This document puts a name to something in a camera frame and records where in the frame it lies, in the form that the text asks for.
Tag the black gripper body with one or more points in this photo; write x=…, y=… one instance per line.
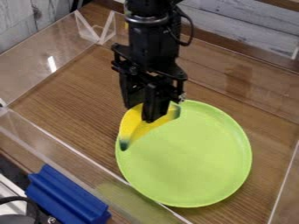
x=151, y=54

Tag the clear acrylic corner bracket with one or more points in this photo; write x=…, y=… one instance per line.
x=95, y=33

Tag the blue plastic clamp block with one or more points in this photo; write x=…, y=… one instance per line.
x=64, y=199

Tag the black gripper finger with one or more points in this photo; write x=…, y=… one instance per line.
x=132, y=85
x=156, y=103

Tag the yellow toy banana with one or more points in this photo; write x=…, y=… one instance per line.
x=134, y=127

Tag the clear acrylic enclosure wall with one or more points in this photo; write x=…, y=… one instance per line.
x=33, y=147

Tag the green round plate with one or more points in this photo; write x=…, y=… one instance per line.
x=191, y=162

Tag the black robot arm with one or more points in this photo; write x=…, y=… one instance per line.
x=148, y=10

